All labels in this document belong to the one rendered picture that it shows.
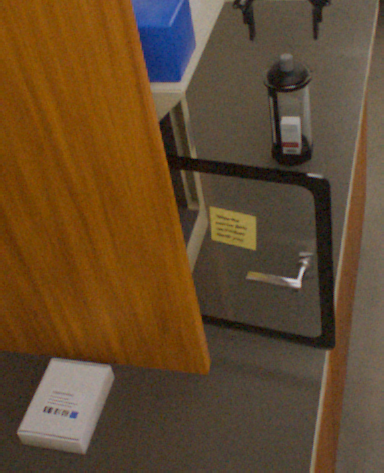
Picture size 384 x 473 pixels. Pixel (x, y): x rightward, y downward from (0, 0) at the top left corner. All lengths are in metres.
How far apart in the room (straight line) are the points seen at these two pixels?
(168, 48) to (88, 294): 0.48
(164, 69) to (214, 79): 1.08
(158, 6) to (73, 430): 0.72
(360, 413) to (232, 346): 1.08
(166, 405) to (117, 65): 0.67
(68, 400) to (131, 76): 0.65
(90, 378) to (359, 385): 1.29
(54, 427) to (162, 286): 0.32
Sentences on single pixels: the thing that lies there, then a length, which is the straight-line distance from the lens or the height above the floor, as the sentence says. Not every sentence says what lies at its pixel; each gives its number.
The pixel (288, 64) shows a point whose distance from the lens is 1.68.
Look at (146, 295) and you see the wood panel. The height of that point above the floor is 1.15.
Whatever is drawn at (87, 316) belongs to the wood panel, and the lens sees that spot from 1.36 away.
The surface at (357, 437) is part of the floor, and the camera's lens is 2.41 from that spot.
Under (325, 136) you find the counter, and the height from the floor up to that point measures 0.94.
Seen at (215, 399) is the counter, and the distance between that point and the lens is 1.37.
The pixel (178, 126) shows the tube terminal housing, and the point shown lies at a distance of 1.51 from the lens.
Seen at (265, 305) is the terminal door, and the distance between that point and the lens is 1.30.
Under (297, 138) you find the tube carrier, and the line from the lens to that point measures 1.75.
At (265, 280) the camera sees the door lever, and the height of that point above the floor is 1.21.
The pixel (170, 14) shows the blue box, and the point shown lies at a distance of 1.06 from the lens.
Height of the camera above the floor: 2.08
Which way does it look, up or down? 42 degrees down
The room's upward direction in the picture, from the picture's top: 11 degrees counter-clockwise
